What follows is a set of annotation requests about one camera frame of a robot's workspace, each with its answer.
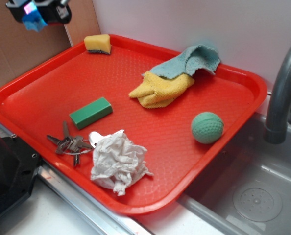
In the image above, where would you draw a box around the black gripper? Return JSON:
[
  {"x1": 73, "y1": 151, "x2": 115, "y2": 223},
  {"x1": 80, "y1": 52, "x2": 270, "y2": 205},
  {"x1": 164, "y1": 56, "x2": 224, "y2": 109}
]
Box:
[{"x1": 5, "y1": 0, "x2": 72, "y2": 24}]

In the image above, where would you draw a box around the blue sponge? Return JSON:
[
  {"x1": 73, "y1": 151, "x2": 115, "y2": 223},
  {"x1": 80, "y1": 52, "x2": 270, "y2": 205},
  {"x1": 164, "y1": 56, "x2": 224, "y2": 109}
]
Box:
[{"x1": 22, "y1": 11, "x2": 48, "y2": 32}]

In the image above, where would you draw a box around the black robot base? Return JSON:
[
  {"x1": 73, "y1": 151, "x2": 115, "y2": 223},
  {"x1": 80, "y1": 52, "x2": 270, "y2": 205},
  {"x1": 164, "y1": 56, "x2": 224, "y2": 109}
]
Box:
[{"x1": 0, "y1": 136, "x2": 41, "y2": 218}]

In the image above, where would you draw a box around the yellow sponge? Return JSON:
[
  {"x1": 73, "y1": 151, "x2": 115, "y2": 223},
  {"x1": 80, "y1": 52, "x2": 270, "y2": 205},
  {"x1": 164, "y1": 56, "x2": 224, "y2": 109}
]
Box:
[{"x1": 84, "y1": 34, "x2": 111, "y2": 55}]

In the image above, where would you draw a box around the brown cardboard panel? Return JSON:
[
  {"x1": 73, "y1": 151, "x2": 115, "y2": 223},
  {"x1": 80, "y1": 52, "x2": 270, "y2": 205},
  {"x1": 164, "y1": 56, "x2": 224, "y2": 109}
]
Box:
[{"x1": 0, "y1": 0, "x2": 100, "y2": 87}]

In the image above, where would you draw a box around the green rectangular block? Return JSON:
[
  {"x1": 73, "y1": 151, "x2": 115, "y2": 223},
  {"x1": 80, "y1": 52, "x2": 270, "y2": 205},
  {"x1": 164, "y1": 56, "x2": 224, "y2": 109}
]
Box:
[{"x1": 69, "y1": 97, "x2": 113, "y2": 130}]

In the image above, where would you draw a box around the yellow terry cloth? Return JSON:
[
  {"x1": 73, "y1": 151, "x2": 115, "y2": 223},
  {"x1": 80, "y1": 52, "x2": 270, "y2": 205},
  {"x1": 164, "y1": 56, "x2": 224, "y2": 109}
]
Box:
[{"x1": 129, "y1": 71, "x2": 194, "y2": 109}]

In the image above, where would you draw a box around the bunch of metal keys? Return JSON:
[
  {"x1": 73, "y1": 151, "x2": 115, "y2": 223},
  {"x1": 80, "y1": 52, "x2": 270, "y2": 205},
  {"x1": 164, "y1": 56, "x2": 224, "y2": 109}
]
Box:
[{"x1": 47, "y1": 121, "x2": 94, "y2": 167}]

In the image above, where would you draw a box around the red plastic tray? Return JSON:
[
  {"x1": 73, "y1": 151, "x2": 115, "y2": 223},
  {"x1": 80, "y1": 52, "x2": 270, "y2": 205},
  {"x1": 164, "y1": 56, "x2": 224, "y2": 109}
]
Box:
[{"x1": 0, "y1": 35, "x2": 267, "y2": 215}]

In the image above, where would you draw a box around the light blue terry cloth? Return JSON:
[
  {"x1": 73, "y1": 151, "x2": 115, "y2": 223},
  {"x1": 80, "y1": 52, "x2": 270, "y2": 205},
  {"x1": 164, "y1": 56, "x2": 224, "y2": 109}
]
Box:
[{"x1": 149, "y1": 44, "x2": 220, "y2": 79}]

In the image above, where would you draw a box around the crumpled white paper towel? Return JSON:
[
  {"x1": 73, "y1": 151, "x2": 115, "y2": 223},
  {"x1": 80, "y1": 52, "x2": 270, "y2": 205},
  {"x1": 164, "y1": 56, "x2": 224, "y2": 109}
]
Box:
[{"x1": 90, "y1": 133, "x2": 154, "y2": 196}]

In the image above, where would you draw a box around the green dimpled ball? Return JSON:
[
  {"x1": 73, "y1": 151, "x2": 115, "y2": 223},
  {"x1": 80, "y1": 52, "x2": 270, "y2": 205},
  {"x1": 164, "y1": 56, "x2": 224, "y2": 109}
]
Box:
[{"x1": 191, "y1": 112, "x2": 224, "y2": 144}]

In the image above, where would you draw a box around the grey faucet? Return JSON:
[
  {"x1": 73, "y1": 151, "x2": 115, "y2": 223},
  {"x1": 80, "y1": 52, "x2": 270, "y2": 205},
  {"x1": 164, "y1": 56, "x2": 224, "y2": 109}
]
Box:
[{"x1": 264, "y1": 47, "x2": 291, "y2": 144}]

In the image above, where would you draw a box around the grey plastic sink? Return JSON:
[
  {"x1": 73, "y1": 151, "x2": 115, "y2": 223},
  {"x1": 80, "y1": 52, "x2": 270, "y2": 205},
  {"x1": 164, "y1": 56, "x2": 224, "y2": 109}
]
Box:
[{"x1": 179, "y1": 114, "x2": 291, "y2": 235}]

